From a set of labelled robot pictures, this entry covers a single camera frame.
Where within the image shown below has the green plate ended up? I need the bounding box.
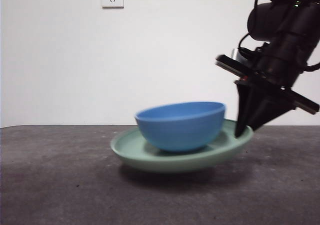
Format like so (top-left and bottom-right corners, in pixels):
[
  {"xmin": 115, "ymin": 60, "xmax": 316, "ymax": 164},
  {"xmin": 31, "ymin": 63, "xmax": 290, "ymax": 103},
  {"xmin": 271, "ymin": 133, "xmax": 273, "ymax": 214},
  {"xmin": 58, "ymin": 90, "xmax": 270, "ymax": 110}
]
[{"xmin": 110, "ymin": 118, "xmax": 255, "ymax": 174}]

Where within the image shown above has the blue bowl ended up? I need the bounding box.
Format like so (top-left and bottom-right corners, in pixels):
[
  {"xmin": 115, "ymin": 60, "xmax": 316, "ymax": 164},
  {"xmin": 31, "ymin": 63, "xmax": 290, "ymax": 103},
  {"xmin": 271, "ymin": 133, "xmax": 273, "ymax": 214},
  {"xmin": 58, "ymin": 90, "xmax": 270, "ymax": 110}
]
[{"xmin": 134, "ymin": 101, "xmax": 227, "ymax": 153}]

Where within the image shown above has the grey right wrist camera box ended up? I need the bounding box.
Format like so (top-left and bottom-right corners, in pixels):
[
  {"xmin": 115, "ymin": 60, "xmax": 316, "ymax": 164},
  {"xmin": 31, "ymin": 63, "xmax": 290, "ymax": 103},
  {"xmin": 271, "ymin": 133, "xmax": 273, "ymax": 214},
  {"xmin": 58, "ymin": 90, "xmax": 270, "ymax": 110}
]
[{"xmin": 231, "ymin": 48, "xmax": 248, "ymax": 61}]

